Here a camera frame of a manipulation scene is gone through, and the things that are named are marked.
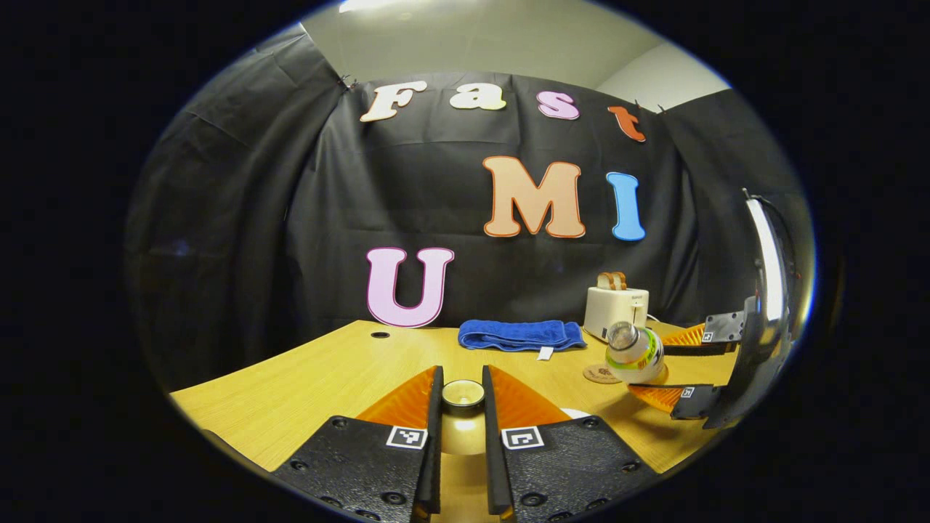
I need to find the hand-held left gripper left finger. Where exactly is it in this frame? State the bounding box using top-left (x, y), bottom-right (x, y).
top-left (272, 365), bottom-right (445, 523)

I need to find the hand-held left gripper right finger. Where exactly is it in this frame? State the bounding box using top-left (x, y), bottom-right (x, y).
top-left (482, 365), bottom-right (662, 523)

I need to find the clear water bottle white label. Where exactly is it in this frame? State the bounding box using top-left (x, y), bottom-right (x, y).
top-left (604, 320), bottom-right (666, 384)

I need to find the cream white toaster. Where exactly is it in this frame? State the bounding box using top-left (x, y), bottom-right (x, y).
top-left (583, 286), bottom-right (650, 342)

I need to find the blue folded towel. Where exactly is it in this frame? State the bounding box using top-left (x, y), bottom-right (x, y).
top-left (458, 320), bottom-right (588, 362)

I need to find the black backdrop cloth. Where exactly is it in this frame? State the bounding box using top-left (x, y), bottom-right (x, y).
top-left (124, 22), bottom-right (814, 393)

